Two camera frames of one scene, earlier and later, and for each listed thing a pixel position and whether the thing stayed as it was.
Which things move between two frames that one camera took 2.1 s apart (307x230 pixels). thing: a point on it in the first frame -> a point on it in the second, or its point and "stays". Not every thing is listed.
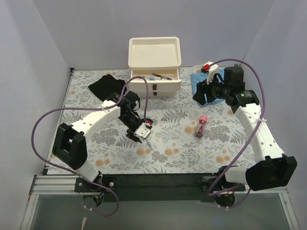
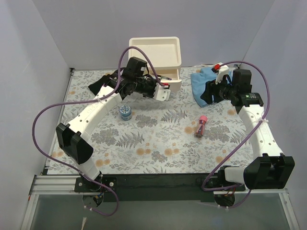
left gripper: x=134 y=129 -> x=153 y=84
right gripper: x=205 y=90 stays
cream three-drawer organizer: x=159 y=59 stays
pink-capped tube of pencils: x=199 y=131 stays
